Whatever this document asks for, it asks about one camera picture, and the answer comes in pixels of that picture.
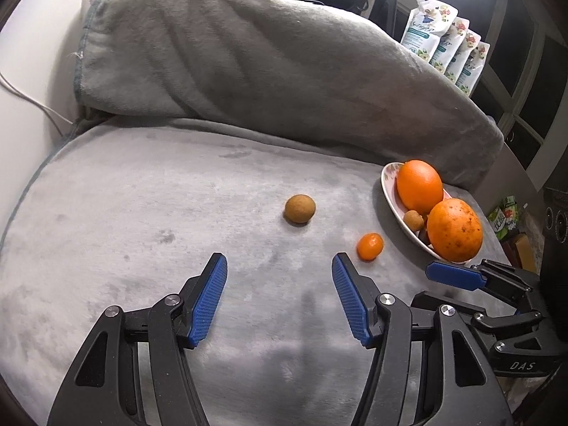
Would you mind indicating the brown round fruit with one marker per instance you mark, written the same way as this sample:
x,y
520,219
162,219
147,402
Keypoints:
x,y
300,208
413,220

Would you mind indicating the large smooth orange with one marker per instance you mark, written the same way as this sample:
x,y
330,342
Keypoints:
x,y
419,184

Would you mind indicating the green snack packet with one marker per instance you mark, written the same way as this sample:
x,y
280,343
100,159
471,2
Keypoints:
x,y
511,213
496,219

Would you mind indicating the spotted orange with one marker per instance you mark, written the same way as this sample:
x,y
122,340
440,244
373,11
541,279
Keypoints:
x,y
455,230

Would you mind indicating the dark framed window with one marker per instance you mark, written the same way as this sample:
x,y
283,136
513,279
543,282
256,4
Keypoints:
x,y
523,53

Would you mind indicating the small orange kumquat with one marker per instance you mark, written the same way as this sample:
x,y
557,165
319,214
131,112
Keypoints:
x,y
370,247

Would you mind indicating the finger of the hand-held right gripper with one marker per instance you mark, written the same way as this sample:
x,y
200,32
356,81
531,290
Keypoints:
x,y
452,274
506,321

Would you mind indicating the brown box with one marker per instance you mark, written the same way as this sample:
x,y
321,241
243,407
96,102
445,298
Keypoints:
x,y
520,250

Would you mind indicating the white floral plate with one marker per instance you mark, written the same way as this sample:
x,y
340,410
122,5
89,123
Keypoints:
x,y
392,191

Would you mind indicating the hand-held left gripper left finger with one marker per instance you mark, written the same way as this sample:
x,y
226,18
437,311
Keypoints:
x,y
206,306

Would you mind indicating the grey fleece blanket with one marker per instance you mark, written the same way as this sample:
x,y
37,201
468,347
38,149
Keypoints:
x,y
133,208

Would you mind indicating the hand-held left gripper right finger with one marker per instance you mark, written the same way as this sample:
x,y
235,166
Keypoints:
x,y
350,301

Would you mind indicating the grey fleece pillow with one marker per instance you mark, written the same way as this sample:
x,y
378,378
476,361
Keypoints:
x,y
266,62

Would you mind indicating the floral refill pouch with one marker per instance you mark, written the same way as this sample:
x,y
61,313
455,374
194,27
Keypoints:
x,y
421,26
468,60
452,46
478,73

